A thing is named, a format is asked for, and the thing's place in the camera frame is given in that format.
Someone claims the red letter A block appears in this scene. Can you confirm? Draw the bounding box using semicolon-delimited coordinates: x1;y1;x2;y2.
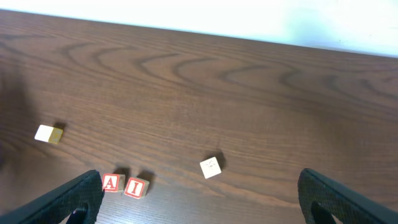
102;173;126;192

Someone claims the white block with green drawing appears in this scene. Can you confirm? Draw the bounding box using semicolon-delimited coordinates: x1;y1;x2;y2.
200;157;221;179

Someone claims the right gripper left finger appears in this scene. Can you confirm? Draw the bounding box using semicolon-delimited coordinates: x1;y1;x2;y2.
1;170;104;224

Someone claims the white block with black drawing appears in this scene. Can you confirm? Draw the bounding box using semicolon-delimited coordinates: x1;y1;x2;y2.
34;124;63;144

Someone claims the red letter I block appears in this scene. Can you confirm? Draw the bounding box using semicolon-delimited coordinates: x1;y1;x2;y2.
124;177;150;199

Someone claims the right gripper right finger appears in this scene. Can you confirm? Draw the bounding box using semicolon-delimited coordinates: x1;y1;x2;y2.
297;168;397;224

